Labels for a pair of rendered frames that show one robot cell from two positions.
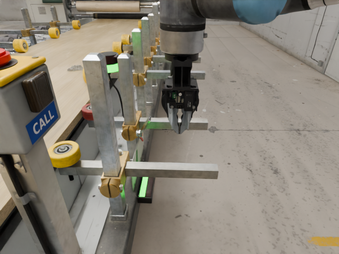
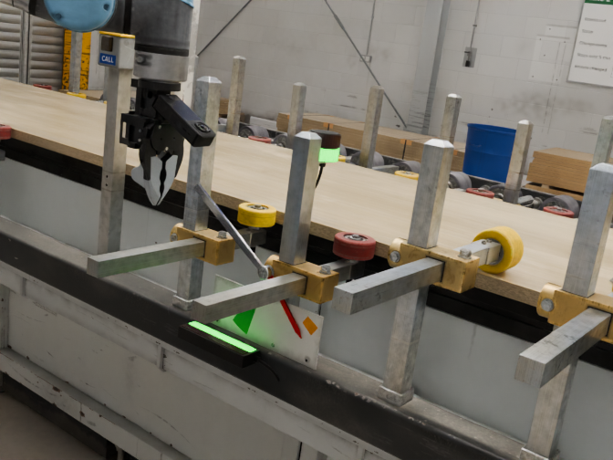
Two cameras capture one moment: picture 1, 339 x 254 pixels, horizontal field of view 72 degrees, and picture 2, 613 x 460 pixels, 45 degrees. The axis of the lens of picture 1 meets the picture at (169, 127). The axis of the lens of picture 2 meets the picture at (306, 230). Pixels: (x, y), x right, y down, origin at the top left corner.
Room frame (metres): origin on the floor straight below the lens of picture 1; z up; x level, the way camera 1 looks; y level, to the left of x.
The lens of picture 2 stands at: (1.43, -0.93, 1.26)
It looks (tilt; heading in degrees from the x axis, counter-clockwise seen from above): 14 degrees down; 123
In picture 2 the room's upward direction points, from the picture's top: 8 degrees clockwise
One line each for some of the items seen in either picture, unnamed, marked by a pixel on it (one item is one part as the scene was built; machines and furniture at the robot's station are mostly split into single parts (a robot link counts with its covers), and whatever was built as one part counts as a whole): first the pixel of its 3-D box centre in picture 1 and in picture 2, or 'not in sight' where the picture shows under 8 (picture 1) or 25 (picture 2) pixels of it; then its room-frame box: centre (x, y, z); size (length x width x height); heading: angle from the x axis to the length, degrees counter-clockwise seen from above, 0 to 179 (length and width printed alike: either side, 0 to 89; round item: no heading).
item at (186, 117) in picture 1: (186, 121); (143, 177); (0.50, -0.04, 0.99); 0.06 x 0.03 x 0.09; 179
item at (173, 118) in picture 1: (173, 121); (157, 176); (0.50, -0.01, 0.99); 0.06 x 0.03 x 0.09; 179
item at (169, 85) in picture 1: (180, 80); (153, 116); (0.50, -0.03, 1.10); 0.09 x 0.08 x 0.12; 179
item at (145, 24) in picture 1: (147, 67); (568, 330); (1.21, 0.11, 0.91); 0.03 x 0.03 x 0.48; 88
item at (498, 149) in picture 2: not in sight; (492, 164); (-0.97, 5.72, 0.36); 0.59 x 0.57 x 0.73; 89
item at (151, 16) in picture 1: (152, 56); not in sight; (1.46, 0.10, 0.90); 0.03 x 0.03 x 0.48; 88
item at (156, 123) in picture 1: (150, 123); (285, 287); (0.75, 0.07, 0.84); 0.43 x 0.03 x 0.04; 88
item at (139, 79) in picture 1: (140, 75); (431, 263); (0.98, 0.12, 0.95); 0.13 x 0.06 x 0.05; 178
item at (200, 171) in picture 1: (138, 169); (186, 250); (0.50, 0.09, 0.84); 0.43 x 0.03 x 0.04; 88
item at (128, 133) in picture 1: (131, 125); (300, 277); (0.73, 0.14, 0.85); 0.13 x 0.06 x 0.05; 178
